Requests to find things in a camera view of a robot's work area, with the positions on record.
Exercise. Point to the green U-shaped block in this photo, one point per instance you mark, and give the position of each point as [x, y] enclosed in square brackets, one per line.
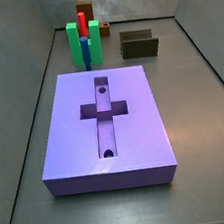
[94, 43]

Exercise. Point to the purple board with cross slot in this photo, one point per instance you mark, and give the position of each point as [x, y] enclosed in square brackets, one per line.
[106, 133]

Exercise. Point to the black U-shaped block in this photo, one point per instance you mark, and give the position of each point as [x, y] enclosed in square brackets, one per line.
[138, 44]

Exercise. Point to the blue cylindrical peg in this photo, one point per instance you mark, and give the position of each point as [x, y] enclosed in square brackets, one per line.
[85, 52]

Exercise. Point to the red cylindrical peg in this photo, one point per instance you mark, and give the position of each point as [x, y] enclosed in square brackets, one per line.
[82, 24]

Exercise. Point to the brown T-shaped block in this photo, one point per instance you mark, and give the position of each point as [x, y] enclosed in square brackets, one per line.
[86, 8]

